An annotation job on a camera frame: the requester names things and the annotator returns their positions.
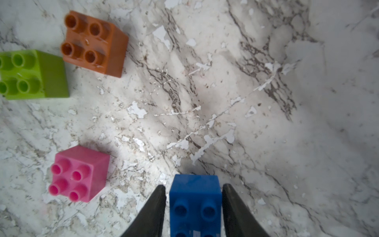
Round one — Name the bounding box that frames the green lego brick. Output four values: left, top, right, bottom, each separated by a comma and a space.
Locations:
1, 49, 70, 100

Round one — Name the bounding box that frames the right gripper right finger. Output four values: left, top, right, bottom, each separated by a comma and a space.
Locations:
222, 184, 269, 237

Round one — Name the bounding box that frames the pink lego brick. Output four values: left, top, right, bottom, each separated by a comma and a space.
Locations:
48, 145, 110, 202

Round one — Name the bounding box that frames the small blue lego brick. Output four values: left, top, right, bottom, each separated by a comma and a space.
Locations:
169, 174, 222, 237

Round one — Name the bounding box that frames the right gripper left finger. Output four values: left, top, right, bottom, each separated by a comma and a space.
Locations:
121, 185, 166, 237

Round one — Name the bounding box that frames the orange lego brick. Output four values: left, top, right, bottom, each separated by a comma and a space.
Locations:
60, 10, 129, 78

